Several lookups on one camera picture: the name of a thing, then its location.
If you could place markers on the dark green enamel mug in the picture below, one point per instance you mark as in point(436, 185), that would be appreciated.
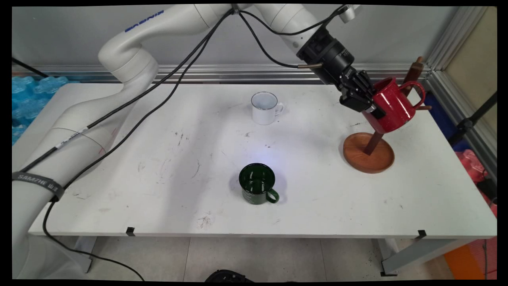
point(254, 196)

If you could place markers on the black object on floor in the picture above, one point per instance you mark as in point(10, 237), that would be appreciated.
point(228, 276)

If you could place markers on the blue plastic bin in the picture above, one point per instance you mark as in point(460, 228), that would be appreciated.
point(436, 119)

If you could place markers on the pink foam packing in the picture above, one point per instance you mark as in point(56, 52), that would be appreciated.
point(472, 167)

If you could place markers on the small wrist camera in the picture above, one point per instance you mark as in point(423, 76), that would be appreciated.
point(349, 14)

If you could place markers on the black tripod stand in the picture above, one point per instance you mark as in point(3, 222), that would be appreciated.
point(466, 123)

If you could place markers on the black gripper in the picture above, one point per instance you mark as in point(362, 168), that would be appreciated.
point(335, 63)

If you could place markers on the blue foam packing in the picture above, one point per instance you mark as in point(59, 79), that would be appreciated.
point(27, 95)

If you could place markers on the white enamel mug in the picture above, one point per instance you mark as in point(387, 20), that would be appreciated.
point(264, 115)

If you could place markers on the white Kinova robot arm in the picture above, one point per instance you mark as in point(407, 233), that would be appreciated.
point(131, 55)

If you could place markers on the aluminium corner frame profile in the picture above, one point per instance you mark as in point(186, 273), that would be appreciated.
point(448, 39)

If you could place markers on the long aluminium wall rail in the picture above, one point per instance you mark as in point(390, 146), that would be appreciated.
point(238, 73)

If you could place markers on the grey table leg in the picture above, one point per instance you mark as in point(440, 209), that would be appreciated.
point(412, 254)
point(85, 250)

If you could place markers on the red enamel mug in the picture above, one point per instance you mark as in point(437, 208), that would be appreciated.
point(393, 107)

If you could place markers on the black tape marker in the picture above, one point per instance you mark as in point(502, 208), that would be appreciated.
point(421, 234)
point(130, 231)

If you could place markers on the wooden mug tree stand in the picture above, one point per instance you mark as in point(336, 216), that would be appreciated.
point(369, 159)

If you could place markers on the orange box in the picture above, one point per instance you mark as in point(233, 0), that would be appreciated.
point(460, 262)

